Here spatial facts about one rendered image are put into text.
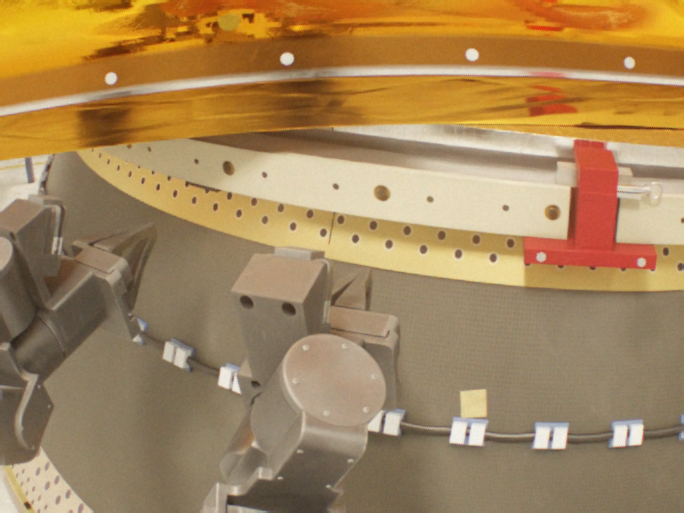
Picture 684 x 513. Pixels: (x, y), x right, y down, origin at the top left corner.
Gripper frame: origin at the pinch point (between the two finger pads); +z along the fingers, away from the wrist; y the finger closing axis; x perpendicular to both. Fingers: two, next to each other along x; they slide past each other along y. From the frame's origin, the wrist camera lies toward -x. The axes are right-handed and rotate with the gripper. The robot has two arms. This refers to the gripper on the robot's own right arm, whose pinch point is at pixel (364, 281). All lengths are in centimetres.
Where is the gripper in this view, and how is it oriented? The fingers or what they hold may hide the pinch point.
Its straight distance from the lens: 61.8
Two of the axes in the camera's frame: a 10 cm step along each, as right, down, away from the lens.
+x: 1.1, 7.8, 6.1
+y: -9.4, -1.3, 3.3
